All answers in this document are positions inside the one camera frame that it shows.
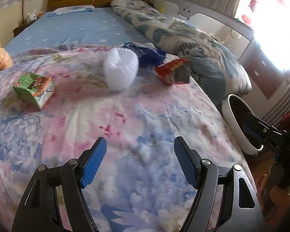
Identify white bubble wrap piece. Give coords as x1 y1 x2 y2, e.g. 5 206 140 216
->
103 48 139 91

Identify blue white pillow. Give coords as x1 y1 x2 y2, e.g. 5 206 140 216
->
48 5 95 17

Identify person's right hand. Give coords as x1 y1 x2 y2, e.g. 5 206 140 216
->
255 174 290 223

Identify red snack wrapper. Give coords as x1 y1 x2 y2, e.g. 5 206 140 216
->
155 59 192 85

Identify black white-rimmed trash bin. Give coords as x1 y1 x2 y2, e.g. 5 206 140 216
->
222 94 264 156

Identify pink floral quilt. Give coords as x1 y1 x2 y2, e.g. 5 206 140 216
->
0 45 251 231

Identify cloud heart print duvet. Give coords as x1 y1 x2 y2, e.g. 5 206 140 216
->
111 0 252 105

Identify blue plastic snack bag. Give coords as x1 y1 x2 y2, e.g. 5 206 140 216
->
121 42 179 68

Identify red brown drawer cabinet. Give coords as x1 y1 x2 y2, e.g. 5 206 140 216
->
244 47 286 100

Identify white bunny toy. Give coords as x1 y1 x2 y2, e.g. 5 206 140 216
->
26 9 38 23

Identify blue bed sheet mattress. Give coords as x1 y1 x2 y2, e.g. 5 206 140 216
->
5 8 149 56

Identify grey baby crib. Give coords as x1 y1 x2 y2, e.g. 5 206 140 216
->
152 0 256 68

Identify dark wooden nightstand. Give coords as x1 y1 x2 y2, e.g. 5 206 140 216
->
13 20 36 37

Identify green milk carton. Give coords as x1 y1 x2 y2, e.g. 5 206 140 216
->
13 72 55 110

